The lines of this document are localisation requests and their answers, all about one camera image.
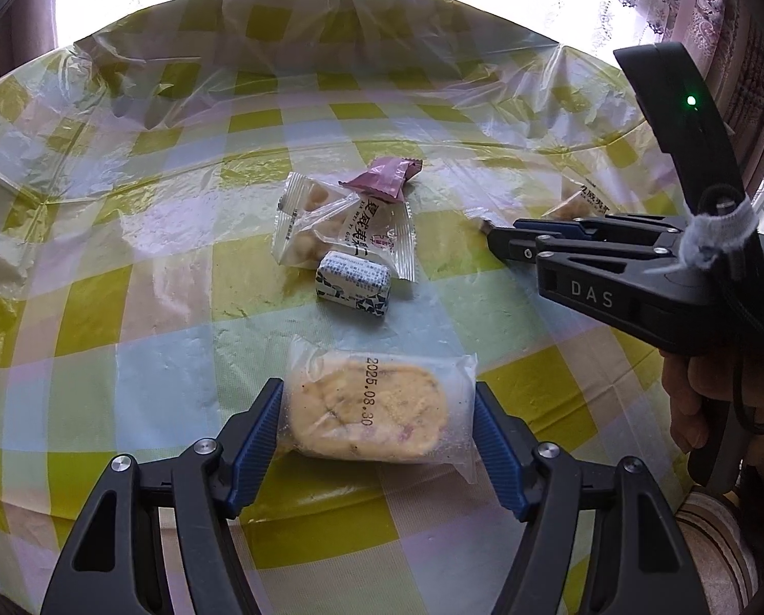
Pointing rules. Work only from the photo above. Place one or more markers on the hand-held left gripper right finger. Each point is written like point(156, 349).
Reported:
point(498, 455)

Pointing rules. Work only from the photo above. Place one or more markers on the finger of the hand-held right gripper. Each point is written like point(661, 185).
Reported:
point(587, 294)
point(599, 225)

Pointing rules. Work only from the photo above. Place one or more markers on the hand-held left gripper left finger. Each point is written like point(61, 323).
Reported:
point(253, 445)

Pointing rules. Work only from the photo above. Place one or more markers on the clear nut packet white label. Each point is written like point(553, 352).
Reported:
point(583, 202)
point(302, 218)
point(372, 237)

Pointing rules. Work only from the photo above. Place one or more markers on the speckled yellow cake clear packet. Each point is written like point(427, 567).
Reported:
point(369, 410)

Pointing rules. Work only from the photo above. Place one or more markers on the person's right hand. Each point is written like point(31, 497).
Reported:
point(689, 391)

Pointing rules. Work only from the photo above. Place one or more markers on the patterned lace curtain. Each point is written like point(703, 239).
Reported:
point(740, 32)

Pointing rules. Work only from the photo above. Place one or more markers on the yellow checked plastic tablecloth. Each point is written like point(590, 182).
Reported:
point(164, 307)

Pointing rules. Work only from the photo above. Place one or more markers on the blue and white small candy packet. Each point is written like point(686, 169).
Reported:
point(353, 280)

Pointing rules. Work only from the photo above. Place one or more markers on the pink snack packet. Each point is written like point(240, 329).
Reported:
point(382, 178)

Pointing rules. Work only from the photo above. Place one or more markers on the striped seat cushion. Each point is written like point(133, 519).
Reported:
point(715, 538)

